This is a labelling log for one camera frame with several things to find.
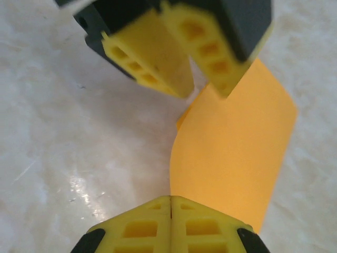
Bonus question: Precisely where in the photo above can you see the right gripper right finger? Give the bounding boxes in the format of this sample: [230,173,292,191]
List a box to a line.
[170,195,271,253]

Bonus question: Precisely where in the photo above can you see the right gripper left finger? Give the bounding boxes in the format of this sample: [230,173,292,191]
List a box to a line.
[70,195,172,253]

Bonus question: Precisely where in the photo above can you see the orange paper sheet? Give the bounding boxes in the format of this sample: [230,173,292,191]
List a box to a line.
[170,58,299,234]

